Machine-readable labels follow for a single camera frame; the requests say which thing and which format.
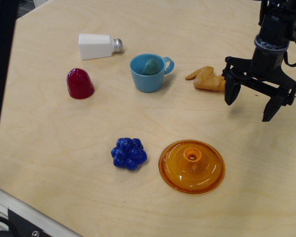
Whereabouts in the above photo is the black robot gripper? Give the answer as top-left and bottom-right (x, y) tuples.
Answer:
(222, 46), (296, 122)

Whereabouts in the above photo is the green toy cucumber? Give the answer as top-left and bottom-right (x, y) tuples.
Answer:
(141, 59), (159, 76)

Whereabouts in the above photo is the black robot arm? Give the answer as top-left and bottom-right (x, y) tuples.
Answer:
(222, 0), (296, 122)

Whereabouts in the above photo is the light blue plastic cup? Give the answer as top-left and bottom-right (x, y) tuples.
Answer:
(129, 53), (175, 92)

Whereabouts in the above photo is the toy fried chicken wing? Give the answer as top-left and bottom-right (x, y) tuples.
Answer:
(185, 66), (225, 92)

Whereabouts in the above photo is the orange transparent pot lid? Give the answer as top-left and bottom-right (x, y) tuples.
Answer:
(158, 140), (225, 195)

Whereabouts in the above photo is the blue toy grape bunch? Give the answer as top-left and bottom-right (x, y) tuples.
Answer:
(111, 137), (148, 171)

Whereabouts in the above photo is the white salt shaker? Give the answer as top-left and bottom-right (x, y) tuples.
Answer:
(78, 34), (123, 60)

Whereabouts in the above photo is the dark red plastic dome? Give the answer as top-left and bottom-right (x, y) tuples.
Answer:
(67, 68), (95, 99)

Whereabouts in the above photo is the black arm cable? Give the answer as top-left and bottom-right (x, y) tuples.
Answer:
(283, 38), (296, 68)

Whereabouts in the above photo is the black corner bracket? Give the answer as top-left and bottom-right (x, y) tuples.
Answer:
(8, 209), (51, 237)

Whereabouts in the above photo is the aluminium table frame rail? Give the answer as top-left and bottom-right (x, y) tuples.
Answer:
(0, 189), (80, 237)

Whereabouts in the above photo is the black cable at corner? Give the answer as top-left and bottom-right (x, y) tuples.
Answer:
(0, 215), (18, 237)

